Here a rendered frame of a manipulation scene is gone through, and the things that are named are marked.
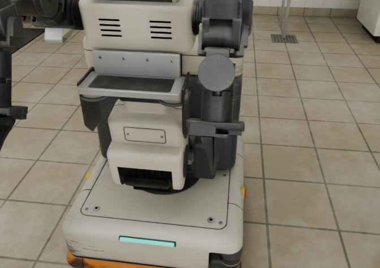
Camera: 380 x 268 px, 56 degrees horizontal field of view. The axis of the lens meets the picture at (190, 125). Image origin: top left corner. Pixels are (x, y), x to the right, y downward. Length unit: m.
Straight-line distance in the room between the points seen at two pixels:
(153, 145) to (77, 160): 1.01
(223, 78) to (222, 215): 0.78
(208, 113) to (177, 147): 0.43
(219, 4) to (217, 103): 0.16
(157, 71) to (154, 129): 0.19
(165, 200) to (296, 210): 0.67
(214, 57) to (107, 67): 0.43
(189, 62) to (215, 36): 0.56
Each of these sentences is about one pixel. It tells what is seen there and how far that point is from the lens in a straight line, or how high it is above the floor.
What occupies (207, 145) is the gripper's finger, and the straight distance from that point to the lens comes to 0.63.
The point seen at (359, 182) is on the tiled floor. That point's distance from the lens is 2.00.
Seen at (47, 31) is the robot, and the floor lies 0.91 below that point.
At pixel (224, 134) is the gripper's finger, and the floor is 0.85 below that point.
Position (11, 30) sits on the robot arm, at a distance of 0.77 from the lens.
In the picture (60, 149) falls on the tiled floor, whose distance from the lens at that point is 2.15.
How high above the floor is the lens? 1.20
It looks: 33 degrees down
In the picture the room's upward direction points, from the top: straight up
